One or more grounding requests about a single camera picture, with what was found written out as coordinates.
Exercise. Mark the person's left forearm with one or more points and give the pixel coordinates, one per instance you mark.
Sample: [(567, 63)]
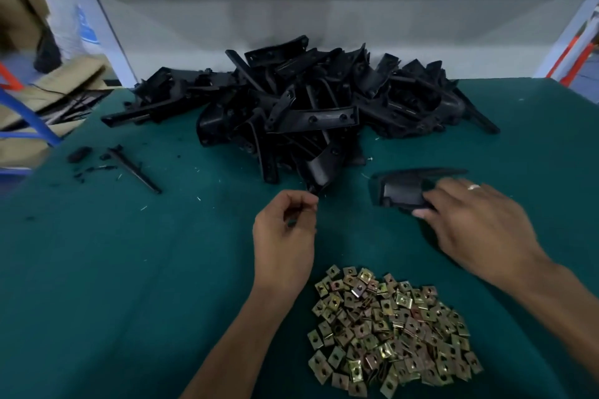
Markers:
[(239, 357)]

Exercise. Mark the green table cloth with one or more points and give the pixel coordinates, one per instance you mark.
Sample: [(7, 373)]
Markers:
[(122, 272)]

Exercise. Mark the white metal rack frame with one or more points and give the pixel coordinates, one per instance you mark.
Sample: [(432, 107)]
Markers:
[(561, 34)]

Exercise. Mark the person's left hand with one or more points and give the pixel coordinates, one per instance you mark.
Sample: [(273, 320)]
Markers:
[(285, 249)]

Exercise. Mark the white metal post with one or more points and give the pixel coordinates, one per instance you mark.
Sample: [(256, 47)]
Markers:
[(112, 34)]

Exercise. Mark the pile of black plastic brackets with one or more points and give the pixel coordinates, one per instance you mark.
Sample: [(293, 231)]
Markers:
[(299, 99)]

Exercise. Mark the brown cardboard piece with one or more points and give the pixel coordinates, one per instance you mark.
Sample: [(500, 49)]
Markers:
[(56, 85)]

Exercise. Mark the person's right hand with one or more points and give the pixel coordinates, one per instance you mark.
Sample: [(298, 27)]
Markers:
[(487, 235)]

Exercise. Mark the small black plastic scrap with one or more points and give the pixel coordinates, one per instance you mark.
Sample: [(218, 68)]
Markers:
[(80, 155)]

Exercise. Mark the pile of brass clip nuts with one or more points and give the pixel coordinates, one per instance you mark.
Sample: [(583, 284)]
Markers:
[(393, 333)]

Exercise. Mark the blue metal frame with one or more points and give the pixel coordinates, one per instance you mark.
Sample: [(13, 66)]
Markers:
[(33, 123)]

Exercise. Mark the thin black plastic strip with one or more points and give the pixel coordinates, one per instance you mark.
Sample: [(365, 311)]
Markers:
[(136, 170)]

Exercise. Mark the black bag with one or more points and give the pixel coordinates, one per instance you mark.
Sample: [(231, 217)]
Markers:
[(47, 50)]

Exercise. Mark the white printed sack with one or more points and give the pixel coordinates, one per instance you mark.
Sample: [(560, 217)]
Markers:
[(75, 20)]

